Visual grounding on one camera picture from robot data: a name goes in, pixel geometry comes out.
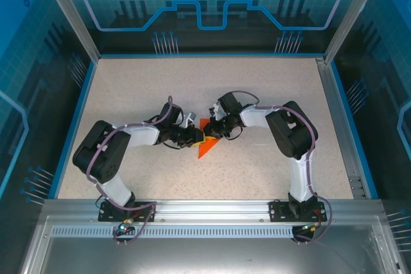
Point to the orange paper sheet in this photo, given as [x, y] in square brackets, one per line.
[207, 150]

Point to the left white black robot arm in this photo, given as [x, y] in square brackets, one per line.
[117, 189]

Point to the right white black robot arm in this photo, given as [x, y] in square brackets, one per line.
[300, 181]

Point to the connector plug with green light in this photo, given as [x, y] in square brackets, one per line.
[124, 226]
[309, 227]

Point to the grey metal panel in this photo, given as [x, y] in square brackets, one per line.
[205, 254]

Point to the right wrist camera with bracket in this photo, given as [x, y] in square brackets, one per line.
[218, 113]

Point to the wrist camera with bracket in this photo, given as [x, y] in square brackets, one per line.
[190, 120]
[218, 113]

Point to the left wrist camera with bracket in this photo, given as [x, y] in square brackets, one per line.
[190, 120]

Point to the long aluminium mounting rail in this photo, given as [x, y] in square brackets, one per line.
[212, 210]

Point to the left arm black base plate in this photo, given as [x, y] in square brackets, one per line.
[109, 214]

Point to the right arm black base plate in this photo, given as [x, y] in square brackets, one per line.
[279, 211]

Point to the aluminium side rail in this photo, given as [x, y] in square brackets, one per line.
[339, 126]

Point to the aluminium corner post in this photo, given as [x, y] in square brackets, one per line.
[71, 14]
[349, 14]

